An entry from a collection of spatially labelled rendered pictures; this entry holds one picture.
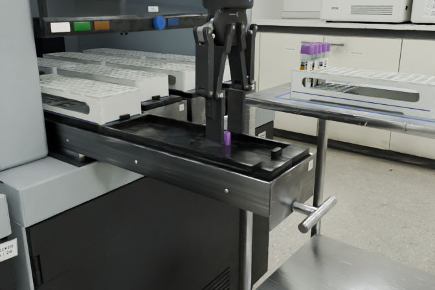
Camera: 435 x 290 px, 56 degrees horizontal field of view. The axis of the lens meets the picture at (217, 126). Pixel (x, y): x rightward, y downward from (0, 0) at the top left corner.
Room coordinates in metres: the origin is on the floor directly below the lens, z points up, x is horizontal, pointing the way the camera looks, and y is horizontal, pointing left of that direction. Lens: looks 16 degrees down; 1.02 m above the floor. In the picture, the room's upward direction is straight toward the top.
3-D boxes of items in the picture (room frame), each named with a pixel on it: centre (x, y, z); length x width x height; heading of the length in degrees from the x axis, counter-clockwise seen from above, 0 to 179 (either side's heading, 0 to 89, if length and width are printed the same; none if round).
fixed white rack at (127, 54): (1.42, 0.33, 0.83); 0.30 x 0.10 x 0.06; 53
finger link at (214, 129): (0.61, 0.00, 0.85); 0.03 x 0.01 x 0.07; 53
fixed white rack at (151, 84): (0.99, 0.26, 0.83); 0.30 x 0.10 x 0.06; 53
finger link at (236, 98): (0.65, -0.03, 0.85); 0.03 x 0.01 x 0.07; 53
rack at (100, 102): (0.82, 0.29, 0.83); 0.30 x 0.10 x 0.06; 53
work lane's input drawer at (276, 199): (0.72, 0.15, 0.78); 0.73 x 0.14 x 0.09; 53
